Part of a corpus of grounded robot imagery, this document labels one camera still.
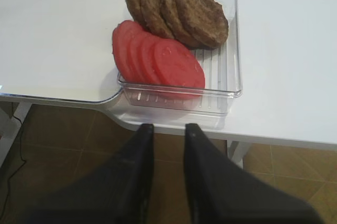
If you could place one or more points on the brown patty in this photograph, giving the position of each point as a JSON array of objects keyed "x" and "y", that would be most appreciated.
[
  {"x": 204, "y": 20},
  {"x": 169, "y": 12},
  {"x": 154, "y": 20},
  {"x": 133, "y": 0}
]

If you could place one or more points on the clear patty tomato container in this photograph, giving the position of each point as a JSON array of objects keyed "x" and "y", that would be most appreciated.
[{"x": 222, "y": 71}]

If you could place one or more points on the white metal baking tray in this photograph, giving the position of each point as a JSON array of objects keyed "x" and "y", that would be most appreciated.
[{"x": 59, "y": 49}]

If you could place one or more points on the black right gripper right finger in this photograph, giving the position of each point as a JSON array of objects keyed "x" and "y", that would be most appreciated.
[{"x": 219, "y": 191}]

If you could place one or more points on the red tomato slice front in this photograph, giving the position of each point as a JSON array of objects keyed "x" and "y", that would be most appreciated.
[{"x": 176, "y": 66}]

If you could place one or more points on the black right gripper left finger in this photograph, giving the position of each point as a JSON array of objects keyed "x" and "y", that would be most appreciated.
[{"x": 116, "y": 192}]

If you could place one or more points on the red tomato slice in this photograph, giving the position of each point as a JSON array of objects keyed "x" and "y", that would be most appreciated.
[
  {"x": 176, "y": 66},
  {"x": 121, "y": 38},
  {"x": 133, "y": 56},
  {"x": 146, "y": 59}
]

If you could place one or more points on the red tomato slice leftmost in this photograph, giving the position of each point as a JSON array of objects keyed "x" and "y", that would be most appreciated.
[{"x": 121, "y": 38}]

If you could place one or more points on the brown patty rightmost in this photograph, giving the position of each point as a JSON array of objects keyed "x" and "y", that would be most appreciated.
[{"x": 204, "y": 20}]

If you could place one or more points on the brown patty leftmost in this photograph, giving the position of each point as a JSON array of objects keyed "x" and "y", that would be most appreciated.
[{"x": 133, "y": 0}]

